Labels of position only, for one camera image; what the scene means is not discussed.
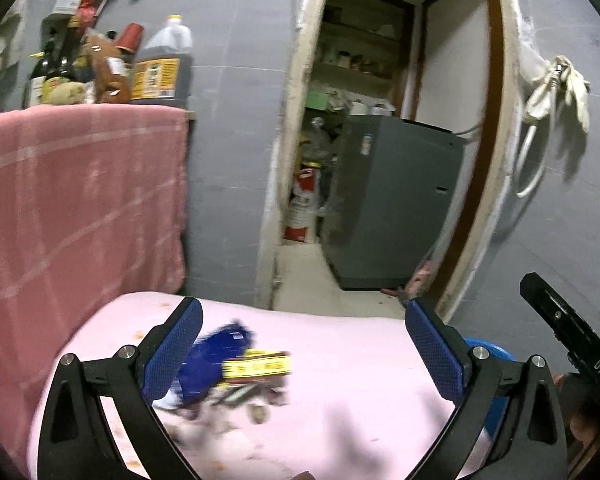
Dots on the right hand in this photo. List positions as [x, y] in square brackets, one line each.
[579, 401]

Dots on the red plaid cloth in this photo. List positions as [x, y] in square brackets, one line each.
[92, 206]

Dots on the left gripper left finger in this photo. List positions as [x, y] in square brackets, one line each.
[76, 441]

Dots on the grey washing machine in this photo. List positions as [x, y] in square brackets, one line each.
[391, 192]

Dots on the blue snack wrapper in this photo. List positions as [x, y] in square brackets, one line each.
[202, 368]

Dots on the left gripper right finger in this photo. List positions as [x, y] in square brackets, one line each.
[529, 442]

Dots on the white rubber gloves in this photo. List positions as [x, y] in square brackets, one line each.
[553, 81]

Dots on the wooden door frame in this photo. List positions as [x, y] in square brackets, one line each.
[490, 180]

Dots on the green box on shelf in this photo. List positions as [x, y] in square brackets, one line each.
[317, 100]

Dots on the yellow wrapper strip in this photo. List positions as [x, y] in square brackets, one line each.
[255, 365]

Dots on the red cup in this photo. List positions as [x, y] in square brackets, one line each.
[130, 39]

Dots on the pink bottle on floor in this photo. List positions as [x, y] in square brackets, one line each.
[419, 282]

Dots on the brown sauce pouch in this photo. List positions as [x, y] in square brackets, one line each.
[111, 83]

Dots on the dark glass bottle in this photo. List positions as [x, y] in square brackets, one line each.
[62, 70]

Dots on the large soy sauce jug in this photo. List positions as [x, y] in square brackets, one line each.
[163, 69]

